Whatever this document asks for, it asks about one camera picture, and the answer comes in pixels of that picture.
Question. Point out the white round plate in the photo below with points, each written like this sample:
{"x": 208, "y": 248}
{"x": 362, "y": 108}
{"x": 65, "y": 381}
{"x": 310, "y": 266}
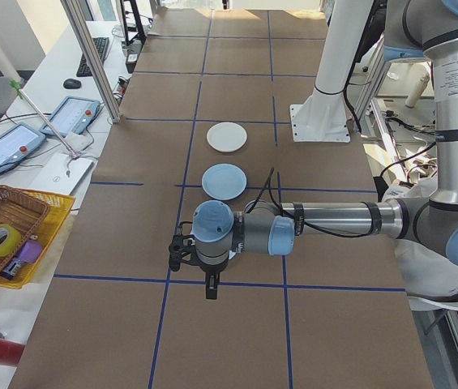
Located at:
{"x": 227, "y": 138}

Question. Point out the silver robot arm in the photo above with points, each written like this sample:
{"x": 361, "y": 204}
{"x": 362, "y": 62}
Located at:
{"x": 334, "y": 216}

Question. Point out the light blue round plate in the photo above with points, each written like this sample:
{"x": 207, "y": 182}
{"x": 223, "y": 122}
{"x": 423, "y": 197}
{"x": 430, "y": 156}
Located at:
{"x": 224, "y": 181}

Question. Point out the white mounting plate with bolts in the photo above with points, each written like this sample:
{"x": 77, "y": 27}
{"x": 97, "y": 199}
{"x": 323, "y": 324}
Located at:
{"x": 336, "y": 48}

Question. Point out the yellow plastic crate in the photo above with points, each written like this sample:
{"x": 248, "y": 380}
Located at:
{"x": 56, "y": 210}

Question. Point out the silver closed laptop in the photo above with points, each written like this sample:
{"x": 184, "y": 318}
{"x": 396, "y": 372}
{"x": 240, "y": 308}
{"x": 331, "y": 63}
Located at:
{"x": 60, "y": 176}

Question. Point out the purple small box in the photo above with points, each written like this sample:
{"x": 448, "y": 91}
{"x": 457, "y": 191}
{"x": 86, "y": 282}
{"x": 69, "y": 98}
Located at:
{"x": 30, "y": 251}

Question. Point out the small black device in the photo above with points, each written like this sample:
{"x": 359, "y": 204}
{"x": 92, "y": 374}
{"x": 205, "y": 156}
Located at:
{"x": 11, "y": 269}

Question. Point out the blue-edged teach pendant tablet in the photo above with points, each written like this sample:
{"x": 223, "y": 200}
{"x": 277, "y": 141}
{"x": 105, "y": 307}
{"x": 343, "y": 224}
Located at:
{"x": 5, "y": 148}
{"x": 72, "y": 114}

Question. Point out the yellow tape roll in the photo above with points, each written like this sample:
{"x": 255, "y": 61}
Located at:
{"x": 7, "y": 233}

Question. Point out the white fabric cover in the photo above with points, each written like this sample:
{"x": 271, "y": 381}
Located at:
{"x": 423, "y": 267}

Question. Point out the brown wicker basket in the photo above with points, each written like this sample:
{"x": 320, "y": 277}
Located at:
{"x": 9, "y": 210}

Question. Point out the black box with white label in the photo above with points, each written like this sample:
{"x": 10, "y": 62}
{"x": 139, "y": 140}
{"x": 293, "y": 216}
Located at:
{"x": 132, "y": 64}

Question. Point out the metal rod with green tape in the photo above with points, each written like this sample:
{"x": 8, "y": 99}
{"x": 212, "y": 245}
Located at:
{"x": 42, "y": 117}

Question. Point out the black computer mouse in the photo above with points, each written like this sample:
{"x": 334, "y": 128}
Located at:
{"x": 72, "y": 83}

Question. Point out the black computer keyboard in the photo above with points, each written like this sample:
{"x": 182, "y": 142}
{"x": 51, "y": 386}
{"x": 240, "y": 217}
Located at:
{"x": 94, "y": 56}

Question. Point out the black metal stand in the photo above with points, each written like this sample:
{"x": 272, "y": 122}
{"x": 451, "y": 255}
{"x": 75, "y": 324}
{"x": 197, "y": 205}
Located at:
{"x": 133, "y": 20}

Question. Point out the white plastic bottle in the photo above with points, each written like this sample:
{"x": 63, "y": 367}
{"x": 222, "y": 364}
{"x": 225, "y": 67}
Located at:
{"x": 417, "y": 91}

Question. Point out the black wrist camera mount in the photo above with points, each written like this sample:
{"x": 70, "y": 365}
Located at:
{"x": 178, "y": 248}

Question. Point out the aluminium profile post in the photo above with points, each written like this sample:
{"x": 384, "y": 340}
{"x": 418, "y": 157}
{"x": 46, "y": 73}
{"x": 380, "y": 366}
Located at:
{"x": 91, "y": 52}

